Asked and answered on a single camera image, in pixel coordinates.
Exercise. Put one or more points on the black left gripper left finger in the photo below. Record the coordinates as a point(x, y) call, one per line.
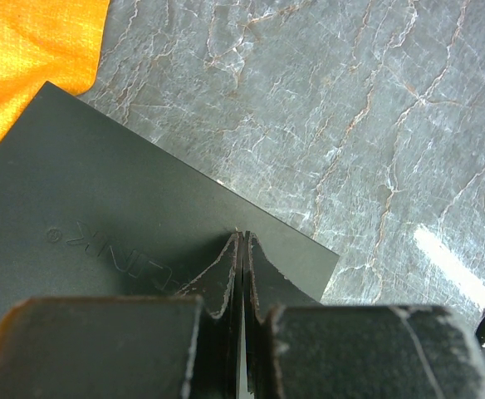
point(182, 346)

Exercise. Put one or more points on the orange Mickey Mouse pillow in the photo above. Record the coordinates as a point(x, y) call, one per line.
point(40, 41)

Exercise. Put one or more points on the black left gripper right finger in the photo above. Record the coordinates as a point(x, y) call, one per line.
point(299, 348)

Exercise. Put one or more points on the black network switch box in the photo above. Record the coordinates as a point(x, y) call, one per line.
point(89, 208)

